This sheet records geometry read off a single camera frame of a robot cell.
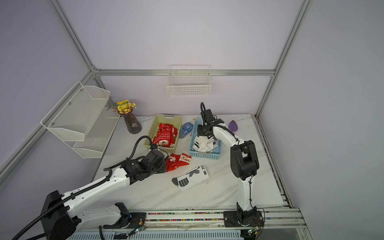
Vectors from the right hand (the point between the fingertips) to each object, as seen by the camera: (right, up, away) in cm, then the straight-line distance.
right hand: (203, 133), depth 98 cm
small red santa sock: (-18, -17, -6) cm, 26 cm away
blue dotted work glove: (-12, +2, +13) cm, 18 cm away
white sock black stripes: (0, -7, -2) cm, 7 cm away
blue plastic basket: (+7, -14, -6) cm, 16 cm away
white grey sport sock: (-10, -28, -12) cm, 32 cm away
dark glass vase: (-49, +6, +7) cm, 50 cm away
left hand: (-23, -17, -17) cm, 34 cm away
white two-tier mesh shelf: (-66, +8, -20) cm, 69 cm away
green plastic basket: (-20, +10, +14) cm, 27 cm away
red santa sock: (-25, -2, +1) cm, 25 cm away
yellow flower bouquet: (-50, +16, -7) cm, 53 cm away
